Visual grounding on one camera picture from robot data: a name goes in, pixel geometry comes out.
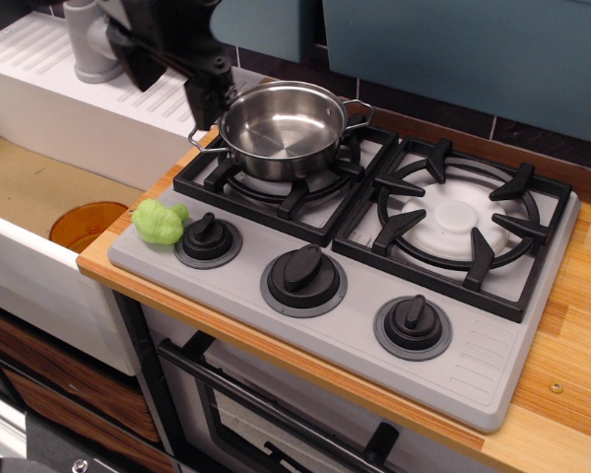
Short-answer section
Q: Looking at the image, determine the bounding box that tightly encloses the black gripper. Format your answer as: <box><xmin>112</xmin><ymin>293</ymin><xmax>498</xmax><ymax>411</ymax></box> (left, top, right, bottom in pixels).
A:
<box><xmin>98</xmin><ymin>0</ymin><xmax>232</xmax><ymax>131</ymax></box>

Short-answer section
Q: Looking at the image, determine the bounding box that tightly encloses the stainless steel pot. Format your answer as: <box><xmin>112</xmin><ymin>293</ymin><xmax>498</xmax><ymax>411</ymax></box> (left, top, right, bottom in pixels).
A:
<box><xmin>211</xmin><ymin>81</ymin><xmax>376</xmax><ymax>182</ymax></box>

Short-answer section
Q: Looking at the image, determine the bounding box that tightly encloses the green toy cauliflower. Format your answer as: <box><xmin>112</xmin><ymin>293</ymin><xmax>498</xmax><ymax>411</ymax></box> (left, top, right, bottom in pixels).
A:
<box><xmin>132</xmin><ymin>199</ymin><xmax>189</xmax><ymax>245</ymax></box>

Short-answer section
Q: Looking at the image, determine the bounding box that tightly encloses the black left stove knob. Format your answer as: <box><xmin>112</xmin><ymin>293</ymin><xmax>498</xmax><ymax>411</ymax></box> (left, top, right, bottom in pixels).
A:
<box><xmin>174</xmin><ymin>212</ymin><xmax>242</xmax><ymax>270</ymax></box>

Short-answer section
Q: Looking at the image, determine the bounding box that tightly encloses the black stove knob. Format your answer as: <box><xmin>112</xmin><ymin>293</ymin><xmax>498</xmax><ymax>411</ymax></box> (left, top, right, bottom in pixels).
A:
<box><xmin>373</xmin><ymin>295</ymin><xmax>452</xmax><ymax>362</ymax></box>
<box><xmin>260</xmin><ymin>244</ymin><xmax>348</xmax><ymax>318</ymax></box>
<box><xmin>174</xmin><ymin>212</ymin><xmax>242</xmax><ymax>270</ymax></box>

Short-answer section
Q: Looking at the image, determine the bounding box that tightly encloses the black middle stove knob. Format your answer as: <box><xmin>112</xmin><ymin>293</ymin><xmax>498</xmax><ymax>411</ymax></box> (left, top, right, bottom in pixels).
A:
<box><xmin>260</xmin><ymin>244</ymin><xmax>348</xmax><ymax>318</ymax></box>

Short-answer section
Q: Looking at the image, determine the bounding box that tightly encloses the grey toy stove top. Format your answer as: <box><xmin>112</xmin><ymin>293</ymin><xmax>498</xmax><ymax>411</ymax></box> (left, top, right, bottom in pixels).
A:
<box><xmin>108</xmin><ymin>126</ymin><xmax>580</xmax><ymax>432</ymax></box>

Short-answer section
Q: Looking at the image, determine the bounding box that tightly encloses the black right stove knob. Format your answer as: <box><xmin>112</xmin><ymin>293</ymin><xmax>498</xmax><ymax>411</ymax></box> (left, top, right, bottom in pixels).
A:
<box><xmin>373</xmin><ymin>295</ymin><xmax>452</xmax><ymax>362</ymax></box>

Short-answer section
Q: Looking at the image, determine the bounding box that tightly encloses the grey toy faucet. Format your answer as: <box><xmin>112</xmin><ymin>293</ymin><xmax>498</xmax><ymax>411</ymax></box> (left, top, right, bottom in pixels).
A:
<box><xmin>63</xmin><ymin>1</ymin><xmax>123</xmax><ymax>84</ymax></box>

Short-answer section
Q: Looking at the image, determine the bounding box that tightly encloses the white toy sink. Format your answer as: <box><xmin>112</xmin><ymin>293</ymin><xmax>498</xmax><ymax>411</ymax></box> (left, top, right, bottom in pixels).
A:
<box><xmin>0</xmin><ymin>13</ymin><xmax>194</xmax><ymax>375</ymax></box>

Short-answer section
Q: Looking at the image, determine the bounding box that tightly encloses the orange plastic plate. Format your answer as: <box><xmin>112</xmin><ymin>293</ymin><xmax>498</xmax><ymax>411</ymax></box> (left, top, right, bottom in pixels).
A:
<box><xmin>48</xmin><ymin>201</ymin><xmax>128</xmax><ymax>253</ymax></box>

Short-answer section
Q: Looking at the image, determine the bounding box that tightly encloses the black left burner grate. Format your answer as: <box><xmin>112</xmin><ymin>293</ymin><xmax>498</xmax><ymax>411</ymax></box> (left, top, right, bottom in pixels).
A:
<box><xmin>173</xmin><ymin>114</ymin><xmax>399</xmax><ymax>246</ymax></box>

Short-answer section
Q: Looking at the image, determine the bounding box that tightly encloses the black burner grate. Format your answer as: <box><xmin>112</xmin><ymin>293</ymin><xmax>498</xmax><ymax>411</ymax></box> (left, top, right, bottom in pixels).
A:
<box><xmin>173</xmin><ymin>114</ymin><xmax>399</xmax><ymax>246</ymax></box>
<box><xmin>333</xmin><ymin>138</ymin><xmax>580</xmax><ymax>322</ymax></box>

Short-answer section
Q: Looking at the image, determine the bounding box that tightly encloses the wooden drawer front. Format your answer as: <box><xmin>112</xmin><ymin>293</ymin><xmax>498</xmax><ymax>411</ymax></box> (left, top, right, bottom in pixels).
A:
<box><xmin>0</xmin><ymin>309</ymin><xmax>173</xmax><ymax>472</ymax></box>

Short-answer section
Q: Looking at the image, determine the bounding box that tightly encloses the black right burner grate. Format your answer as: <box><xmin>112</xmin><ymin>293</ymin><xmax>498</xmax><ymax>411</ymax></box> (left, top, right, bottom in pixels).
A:
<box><xmin>333</xmin><ymin>138</ymin><xmax>580</xmax><ymax>322</ymax></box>

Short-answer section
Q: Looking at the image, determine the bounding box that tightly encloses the black oven door handle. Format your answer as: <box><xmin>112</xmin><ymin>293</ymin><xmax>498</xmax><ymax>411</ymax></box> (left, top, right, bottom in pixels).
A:
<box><xmin>158</xmin><ymin>339</ymin><xmax>398</xmax><ymax>472</ymax></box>

